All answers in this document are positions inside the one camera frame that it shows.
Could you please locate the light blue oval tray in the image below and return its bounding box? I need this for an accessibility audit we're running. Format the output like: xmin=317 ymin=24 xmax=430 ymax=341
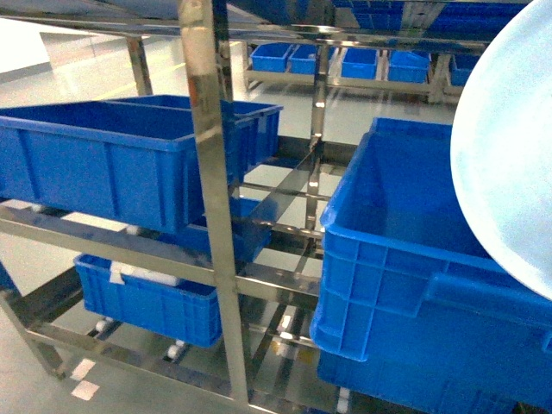
xmin=450 ymin=1 xmax=551 ymax=298

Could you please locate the blue bin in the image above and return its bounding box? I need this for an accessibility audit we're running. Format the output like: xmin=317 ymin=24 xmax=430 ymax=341
xmin=74 ymin=254 xmax=222 ymax=348
xmin=341 ymin=48 xmax=379 ymax=79
xmin=251 ymin=43 xmax=294 ymax=72
xmin=289 ymin=45 xmax=318 ymax=75
xmin=387 ymin=51 xmax=431 ymax=84
xmin=111 ymin=95 xmax=283 ymax=174
xmin=449 ymin=54 xmax=480 ymax=86

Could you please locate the stainless steel shelf rack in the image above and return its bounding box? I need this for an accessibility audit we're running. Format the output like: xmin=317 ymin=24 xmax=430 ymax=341
xmin=0 ymin=0 xmax=552 ymax=414

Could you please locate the blue bin behind left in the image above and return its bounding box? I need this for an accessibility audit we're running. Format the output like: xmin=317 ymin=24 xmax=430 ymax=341
xmin=111 ymin=95 xmax=283 ymax=174

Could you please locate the blue bin lower left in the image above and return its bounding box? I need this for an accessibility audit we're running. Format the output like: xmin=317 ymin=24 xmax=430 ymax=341
xmin=74 ymin=254 xmax=222 ymax=348

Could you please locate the large blue crate right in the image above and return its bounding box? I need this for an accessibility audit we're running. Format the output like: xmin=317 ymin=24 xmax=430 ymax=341
xmin=310 ymin=118 xmax=551 ymax=405

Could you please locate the blue crate under right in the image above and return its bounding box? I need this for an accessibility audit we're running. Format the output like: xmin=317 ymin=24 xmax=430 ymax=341
xmin=317 ymin=351 xmax=551 ymax=413

